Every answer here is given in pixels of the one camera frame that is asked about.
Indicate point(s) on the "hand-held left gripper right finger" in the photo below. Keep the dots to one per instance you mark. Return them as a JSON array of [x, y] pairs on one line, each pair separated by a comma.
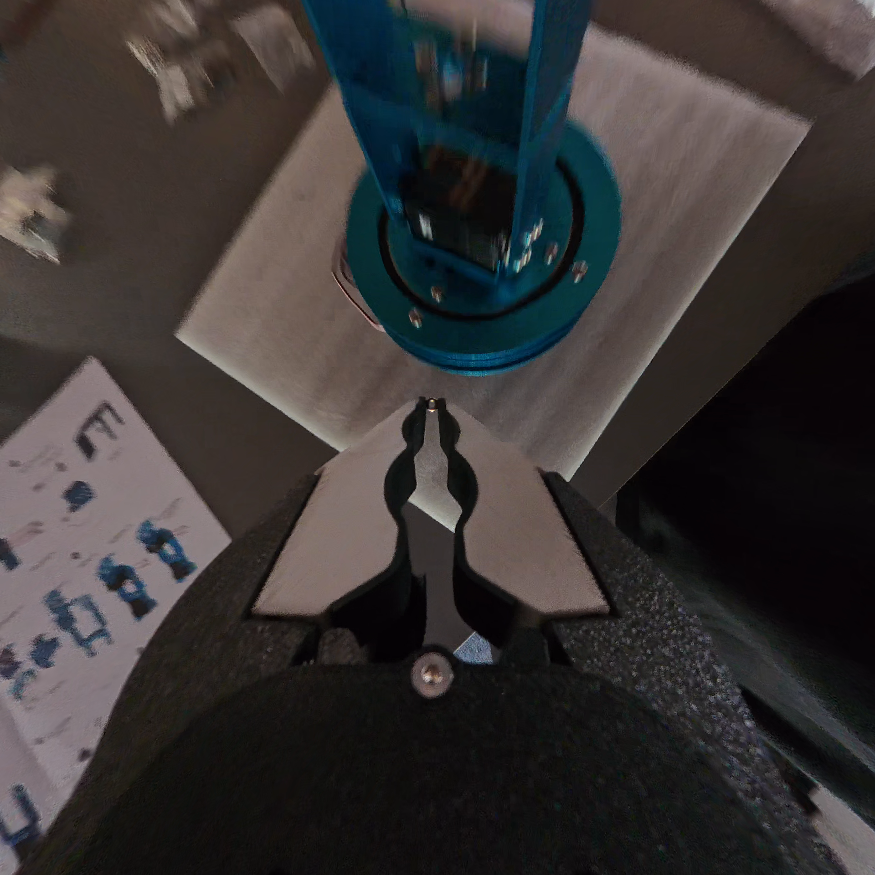
[[533, 547]]

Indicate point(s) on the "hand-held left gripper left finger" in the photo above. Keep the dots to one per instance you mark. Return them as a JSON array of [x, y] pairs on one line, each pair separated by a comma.
[[328, 547]]

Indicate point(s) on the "blue toy robot arm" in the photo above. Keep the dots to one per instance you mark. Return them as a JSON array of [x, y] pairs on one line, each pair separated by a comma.
[[465, 321]]

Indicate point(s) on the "printed instruction sheet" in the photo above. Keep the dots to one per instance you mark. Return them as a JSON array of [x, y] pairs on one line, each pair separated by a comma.
[[102, 492]]

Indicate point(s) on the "white foam mat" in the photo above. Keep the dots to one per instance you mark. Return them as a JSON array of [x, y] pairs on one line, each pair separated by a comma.
[[683, 239]]

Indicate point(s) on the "pile of small screw bags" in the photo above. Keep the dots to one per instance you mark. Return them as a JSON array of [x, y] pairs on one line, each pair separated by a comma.
[[178, 82]]

